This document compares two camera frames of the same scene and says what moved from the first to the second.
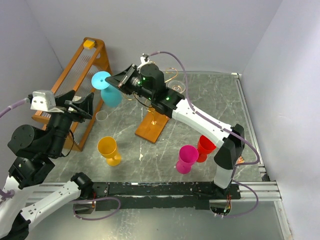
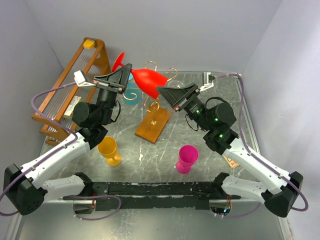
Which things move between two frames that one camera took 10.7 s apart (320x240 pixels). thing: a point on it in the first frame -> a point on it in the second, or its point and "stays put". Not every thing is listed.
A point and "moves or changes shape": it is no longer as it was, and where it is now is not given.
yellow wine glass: (107, 147) stays put
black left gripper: (85, 107) -> (118, 80)
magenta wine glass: (188, 155) stays put
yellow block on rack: (88, 44) stays put
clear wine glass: (177, 85) stays put
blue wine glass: (111, 96) moves or changes shape
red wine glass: (205, 146) moves or changes shape
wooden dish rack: (89, 59) stays put
